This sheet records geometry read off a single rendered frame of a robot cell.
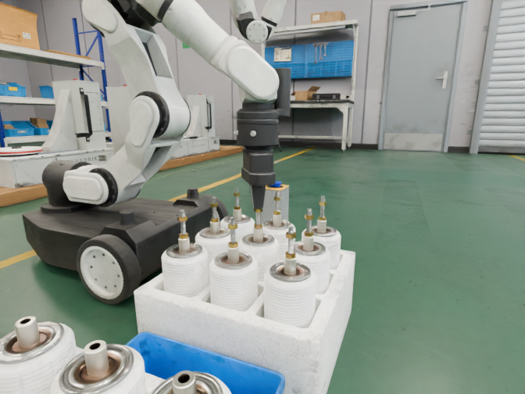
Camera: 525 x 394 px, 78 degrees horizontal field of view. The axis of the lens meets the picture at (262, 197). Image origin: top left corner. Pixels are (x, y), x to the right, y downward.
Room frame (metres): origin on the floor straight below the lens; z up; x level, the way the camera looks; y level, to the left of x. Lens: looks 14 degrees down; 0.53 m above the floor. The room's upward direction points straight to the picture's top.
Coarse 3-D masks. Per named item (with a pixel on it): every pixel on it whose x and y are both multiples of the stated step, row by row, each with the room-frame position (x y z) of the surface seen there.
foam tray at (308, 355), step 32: (352, 256) 0.76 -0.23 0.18; (160, 288) 0.63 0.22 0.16; (352, 288) 0.79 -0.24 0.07; (160, 320) 0.57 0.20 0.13; (192, 320) 0.54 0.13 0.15; (224, 320) 0.51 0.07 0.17; (256, 320) 0.50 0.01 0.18; (320, 320) 0.50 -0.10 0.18; (224, 352) 0.51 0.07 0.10; (256, 352) 0.48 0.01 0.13; (288, 352) 0.46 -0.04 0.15; (320, 352) 0.45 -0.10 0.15; (288, 384) 0.46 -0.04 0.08; (320, 384) 0.46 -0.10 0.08
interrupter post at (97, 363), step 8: (88, 344) 0.31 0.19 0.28; (96, 344) 0.31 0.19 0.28; (104, 344) 0.31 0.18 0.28; (88, 352) 0.30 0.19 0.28; (96, 352) 0.30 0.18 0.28; (104, 352) 0.30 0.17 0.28; (88, 360) 0.29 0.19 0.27; (96, 360) 0.30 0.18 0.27; (104, 360) 0.30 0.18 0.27; (88, 368) 0.30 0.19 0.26; (96, 368) 0.30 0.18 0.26; (104, 368) 0.30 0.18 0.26
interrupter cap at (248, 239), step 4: (244, 236) 0.71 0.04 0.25; (248, 236) 0.71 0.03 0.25; (252, 236) 0.71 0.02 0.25; (264, 236) 0.71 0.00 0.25; (268, 236) 0.71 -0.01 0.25; (272, 236) 0.71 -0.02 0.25; (244, 240) 0.69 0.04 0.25; (248, 240) 0.69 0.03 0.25; (252, 240) 0.69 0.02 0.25; (264, 240) 0.69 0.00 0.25; (268, 240) 0.69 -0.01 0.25; (272, 240) 0.69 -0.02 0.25; (248, 244) 0.66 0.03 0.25; (252, 244) 0.66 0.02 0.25; (256, 244) 0.67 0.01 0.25; (260, 244) 0.67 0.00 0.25; (264, 244) 0.66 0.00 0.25; (268, 244) 0.66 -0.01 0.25
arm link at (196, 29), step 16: (144, 0) 0.64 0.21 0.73; (160, 0) 0.63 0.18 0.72; (176, 0) 0.63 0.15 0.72; (192, 0) 0.65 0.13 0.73; (144, 16) 0.68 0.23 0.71; (160, 16) 0.64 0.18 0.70; (176, 16) 0.63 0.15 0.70; (192, 16) 0.64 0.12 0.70; (208, 16) 0.66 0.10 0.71; (176, 32) 0.65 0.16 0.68; (192, 32) 0.64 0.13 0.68; (208, 32) 0.64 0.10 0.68; (224, 32) 0.67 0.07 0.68; (192, 48) 0.67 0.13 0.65; (208, 48) 0.65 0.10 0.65
